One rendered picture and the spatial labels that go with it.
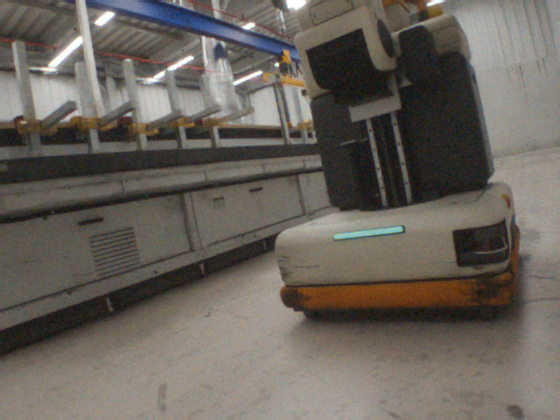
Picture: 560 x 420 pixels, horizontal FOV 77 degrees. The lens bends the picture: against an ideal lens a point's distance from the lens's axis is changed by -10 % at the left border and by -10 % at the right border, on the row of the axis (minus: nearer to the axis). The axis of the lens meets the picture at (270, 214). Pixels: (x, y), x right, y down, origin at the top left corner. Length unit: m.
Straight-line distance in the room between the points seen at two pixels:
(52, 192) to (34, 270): 0.37
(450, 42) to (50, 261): 1.69
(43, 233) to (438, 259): 1.51
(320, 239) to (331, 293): 0.15
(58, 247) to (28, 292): 0.23
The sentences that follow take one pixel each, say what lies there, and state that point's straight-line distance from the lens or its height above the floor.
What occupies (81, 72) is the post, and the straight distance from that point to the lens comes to 1.80.
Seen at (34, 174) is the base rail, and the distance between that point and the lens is 1.55.
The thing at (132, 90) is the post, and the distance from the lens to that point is 1.91.
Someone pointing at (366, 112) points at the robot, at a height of 0.57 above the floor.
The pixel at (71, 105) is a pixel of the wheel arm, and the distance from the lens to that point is 1.42.
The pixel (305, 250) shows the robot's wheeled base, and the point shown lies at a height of 0.22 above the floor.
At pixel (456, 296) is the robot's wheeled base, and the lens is 0.96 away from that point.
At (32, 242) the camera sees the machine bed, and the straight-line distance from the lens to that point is 1.80.
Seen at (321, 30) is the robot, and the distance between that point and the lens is 1.08.
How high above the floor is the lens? 0.39
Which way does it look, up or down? 3 degrees down
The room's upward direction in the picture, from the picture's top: 12 degrees counter-clockwise
